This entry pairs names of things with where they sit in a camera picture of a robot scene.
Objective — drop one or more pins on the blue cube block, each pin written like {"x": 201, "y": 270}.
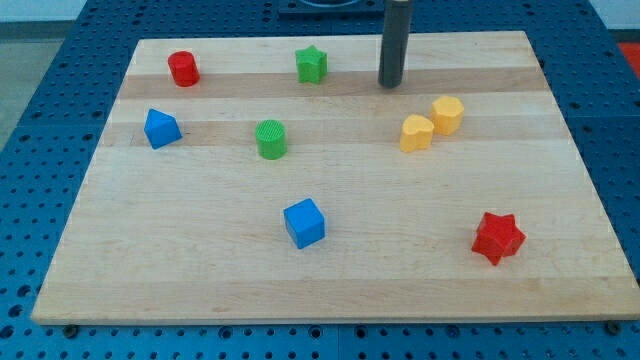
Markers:
{"x": 304, "y": 223}

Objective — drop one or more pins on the wooden board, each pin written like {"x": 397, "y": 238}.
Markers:
{"x": 193, "y": 232}

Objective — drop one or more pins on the green cylinder block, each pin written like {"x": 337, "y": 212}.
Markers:
{"x": 271, "y": 140}

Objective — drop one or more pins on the yellow heart block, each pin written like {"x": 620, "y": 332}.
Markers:
{"x": 416, "y": 133}

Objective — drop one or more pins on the green star block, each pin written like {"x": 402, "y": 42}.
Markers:
{"x": 311, "y": 65}

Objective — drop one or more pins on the yellow hexagon block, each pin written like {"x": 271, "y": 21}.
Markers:
{"x": 446, "y": 114}

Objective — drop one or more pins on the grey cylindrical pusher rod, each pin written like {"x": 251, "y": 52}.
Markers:
{"x": 394, "y": 41}

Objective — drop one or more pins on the red cylinder block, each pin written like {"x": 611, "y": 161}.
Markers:
{"x": 183, "y": 68}

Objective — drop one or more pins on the red star block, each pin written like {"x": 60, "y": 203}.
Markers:
{"x": 497, "y": 236}

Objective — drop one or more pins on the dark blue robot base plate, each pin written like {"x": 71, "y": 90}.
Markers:
{"x": 331, "y": 8}

